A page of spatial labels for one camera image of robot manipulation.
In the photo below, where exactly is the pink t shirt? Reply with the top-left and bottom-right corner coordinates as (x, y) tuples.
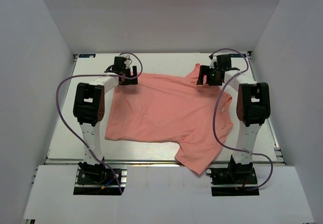
(105, 64), (233, 174)

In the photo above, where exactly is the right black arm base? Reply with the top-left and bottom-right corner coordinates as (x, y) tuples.
(205, 160), (259, 197)

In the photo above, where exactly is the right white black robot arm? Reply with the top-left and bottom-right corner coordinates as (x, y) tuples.
(196, 54), (271, 165)

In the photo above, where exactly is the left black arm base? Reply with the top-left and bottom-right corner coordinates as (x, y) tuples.
(73, 162), (127, 196)

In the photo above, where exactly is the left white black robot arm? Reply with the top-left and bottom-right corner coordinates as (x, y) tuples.
(73, 53), (140, 165)

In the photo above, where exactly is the right blue corner label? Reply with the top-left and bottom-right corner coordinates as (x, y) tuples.
(230, 53), (247, 58)

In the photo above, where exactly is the blue corner label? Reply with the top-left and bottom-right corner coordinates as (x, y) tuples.
(230, 53), (247, 58)
(78, 54), (96, 58)

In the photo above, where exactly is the left blue corner label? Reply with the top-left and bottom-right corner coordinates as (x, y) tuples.
(78, 54), (96, 58)

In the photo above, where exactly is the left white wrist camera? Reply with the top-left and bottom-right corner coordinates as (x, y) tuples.
(119, 54), (132, 69)

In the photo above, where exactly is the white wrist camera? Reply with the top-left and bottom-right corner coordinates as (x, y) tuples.
(119, 54), (132, 69)
(209, 58), (218, 69)

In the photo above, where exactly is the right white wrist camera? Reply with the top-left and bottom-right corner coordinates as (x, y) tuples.
(209, 58), (218, 69)

